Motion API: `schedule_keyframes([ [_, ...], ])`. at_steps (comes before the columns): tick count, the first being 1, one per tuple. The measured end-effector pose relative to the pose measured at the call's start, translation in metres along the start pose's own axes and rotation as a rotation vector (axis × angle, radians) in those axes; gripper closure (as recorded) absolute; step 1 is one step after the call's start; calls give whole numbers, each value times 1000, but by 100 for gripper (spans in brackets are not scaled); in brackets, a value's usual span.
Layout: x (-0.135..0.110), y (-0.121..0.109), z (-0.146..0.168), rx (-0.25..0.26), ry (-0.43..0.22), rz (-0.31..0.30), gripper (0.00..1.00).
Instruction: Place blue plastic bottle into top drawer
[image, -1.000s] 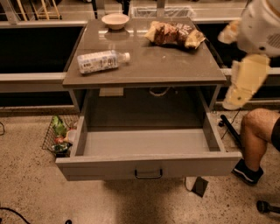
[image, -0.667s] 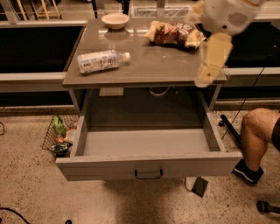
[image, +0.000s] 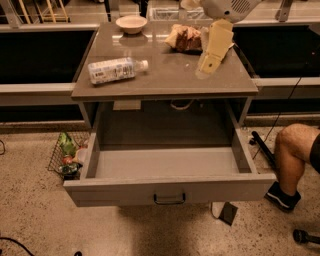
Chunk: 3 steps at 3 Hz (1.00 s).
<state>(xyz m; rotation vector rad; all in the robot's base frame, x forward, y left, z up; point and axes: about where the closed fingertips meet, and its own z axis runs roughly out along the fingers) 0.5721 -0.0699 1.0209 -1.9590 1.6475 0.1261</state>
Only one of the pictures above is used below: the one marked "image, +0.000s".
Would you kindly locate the open grey top drawer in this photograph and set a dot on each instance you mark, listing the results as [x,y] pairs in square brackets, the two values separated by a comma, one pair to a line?
[200,152]

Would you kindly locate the wire basket with groceries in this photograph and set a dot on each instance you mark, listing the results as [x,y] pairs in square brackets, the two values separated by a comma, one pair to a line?
[64,160]

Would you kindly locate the beige ceramic bowl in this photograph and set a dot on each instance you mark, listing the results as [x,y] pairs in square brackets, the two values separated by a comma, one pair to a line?
[131,24]

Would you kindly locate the black tripod leg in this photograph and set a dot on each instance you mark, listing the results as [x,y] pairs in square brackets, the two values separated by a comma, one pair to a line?
[256,139]

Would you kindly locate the grey cabinet with countertop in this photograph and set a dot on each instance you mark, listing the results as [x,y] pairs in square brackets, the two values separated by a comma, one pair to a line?
[170,75]

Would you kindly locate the crumpled chip bag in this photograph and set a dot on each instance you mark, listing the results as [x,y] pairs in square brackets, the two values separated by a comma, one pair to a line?
[185,38]

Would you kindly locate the yellow chair in background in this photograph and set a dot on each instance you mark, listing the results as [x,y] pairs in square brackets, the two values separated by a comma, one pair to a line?
[42,11]

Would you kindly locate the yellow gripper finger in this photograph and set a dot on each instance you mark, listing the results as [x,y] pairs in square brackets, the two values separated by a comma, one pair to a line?
[216,41]
[190,4]

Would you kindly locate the black drawer handle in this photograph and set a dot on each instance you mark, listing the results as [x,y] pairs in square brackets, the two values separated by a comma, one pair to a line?
[169,200]

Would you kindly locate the black sneaker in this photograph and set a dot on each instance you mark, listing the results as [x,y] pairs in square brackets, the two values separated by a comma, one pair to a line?
[280,199]

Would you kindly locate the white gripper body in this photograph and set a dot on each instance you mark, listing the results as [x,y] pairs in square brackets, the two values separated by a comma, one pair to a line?
[224,10]

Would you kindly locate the clear plastic water bottle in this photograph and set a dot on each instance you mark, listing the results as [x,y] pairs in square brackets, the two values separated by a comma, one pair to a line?
[115,69]

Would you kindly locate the black caster wheel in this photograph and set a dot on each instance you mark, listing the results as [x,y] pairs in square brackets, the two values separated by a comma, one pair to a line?
[303,237]

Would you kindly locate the person's bare leg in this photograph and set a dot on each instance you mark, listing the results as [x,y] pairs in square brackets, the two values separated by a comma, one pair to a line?
[292,151]

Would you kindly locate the black floor plate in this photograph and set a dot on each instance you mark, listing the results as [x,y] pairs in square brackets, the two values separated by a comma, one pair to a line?
[228,213]

